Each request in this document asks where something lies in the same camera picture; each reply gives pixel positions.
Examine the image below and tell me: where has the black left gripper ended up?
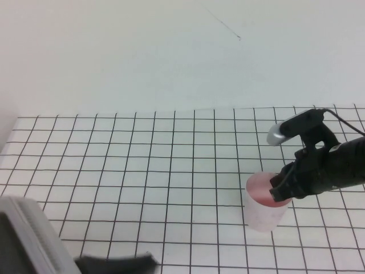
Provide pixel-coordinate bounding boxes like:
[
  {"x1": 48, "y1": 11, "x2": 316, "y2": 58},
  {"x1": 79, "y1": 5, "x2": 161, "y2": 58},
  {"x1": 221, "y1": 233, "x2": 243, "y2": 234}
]
[{"x1": 74, "y1": 252, "x2": 160, "y2": 274}]

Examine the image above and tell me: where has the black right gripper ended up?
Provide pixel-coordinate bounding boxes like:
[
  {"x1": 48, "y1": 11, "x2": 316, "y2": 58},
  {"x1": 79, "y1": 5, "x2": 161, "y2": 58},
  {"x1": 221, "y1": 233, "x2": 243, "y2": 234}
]
[{"x1": 269, "y1": 146, "x2": 340, "y2": 204}]

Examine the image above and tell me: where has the pink plastic cup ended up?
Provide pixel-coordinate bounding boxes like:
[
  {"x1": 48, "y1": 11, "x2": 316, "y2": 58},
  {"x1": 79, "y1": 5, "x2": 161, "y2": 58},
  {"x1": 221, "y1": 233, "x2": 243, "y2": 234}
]
[{"x1": 245, "y1": 171, "x2": 291, "y2": 232}]

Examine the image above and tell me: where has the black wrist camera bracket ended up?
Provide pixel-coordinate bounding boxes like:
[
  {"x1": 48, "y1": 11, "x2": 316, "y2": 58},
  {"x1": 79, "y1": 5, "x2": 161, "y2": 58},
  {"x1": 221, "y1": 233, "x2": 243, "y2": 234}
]
[{"x1": 299, "y1": 124, "x2": 342, "y2": 152}]

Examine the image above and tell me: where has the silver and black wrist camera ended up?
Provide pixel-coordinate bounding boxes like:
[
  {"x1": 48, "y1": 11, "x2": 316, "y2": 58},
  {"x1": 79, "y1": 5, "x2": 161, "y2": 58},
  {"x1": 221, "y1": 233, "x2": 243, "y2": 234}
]
[{"x1": 266, "y1": 109, "x2": 326, "y2": 146}]

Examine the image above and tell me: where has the black camera cable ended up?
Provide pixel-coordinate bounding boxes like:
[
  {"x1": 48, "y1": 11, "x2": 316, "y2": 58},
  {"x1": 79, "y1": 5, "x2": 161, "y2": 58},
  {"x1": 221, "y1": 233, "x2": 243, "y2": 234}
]
[{"x1": 322, "y1": 108, "x2": 365, "y2": 137}]

